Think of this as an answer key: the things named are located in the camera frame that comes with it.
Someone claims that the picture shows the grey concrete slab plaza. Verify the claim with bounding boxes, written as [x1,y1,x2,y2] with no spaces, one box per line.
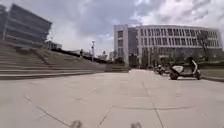
[0,68,224,128]

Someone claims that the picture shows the white building with window rows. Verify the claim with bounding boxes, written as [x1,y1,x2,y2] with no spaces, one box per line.
[113,24,224,68]

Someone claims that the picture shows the white scooter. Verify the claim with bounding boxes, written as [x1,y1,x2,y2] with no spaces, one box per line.
[169,56,202,81]

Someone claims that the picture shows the wide concrete steps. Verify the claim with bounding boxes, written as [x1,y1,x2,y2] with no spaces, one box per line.
[0,44,129,81]

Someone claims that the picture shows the tree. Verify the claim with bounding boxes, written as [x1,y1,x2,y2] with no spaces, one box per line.
[196,30,211,61]

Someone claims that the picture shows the grey layered building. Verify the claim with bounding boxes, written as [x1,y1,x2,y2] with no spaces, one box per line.
[2,3,53,48]

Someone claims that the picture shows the grass lawn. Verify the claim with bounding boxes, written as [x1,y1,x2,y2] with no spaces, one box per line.
[199,68,224,79]

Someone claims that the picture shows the dark glass building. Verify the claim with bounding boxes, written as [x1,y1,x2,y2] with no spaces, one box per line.
[0,4,8,39]

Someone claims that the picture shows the lamp post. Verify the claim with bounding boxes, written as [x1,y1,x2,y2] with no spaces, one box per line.
[90,39,96,63]

